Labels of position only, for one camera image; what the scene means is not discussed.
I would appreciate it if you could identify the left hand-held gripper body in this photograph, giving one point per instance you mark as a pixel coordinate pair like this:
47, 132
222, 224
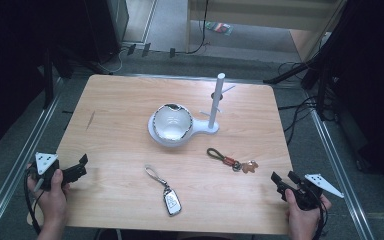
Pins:
43, 161

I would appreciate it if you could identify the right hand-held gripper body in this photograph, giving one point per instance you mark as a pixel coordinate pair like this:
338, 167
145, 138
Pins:
323, 185

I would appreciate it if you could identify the white key rack with pole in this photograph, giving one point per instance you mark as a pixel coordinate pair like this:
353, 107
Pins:
215, 100

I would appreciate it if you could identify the person's left hand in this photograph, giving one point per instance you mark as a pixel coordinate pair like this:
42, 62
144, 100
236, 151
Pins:
51, 203

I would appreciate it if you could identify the person's right hand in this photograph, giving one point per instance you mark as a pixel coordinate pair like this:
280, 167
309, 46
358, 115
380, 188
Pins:
305, 221

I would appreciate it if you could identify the black metal stand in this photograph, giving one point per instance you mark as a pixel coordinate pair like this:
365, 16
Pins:
48, 80

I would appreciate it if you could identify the white bowl with silver rim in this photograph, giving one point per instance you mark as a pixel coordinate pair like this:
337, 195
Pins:
171, 121

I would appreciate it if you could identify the black tripod leg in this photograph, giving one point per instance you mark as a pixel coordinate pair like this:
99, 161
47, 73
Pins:
290, 71

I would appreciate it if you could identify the dark grey cabinet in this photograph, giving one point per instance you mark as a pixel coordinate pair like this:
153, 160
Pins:
116, 20

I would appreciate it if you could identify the colourful packet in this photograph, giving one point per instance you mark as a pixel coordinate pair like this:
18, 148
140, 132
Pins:
219, 28

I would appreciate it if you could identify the light wooden cabinet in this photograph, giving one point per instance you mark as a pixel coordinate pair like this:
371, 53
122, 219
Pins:
263, 11

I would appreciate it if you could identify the aluminium rail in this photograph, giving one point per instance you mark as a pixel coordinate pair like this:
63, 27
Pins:
20, 160
338, 166

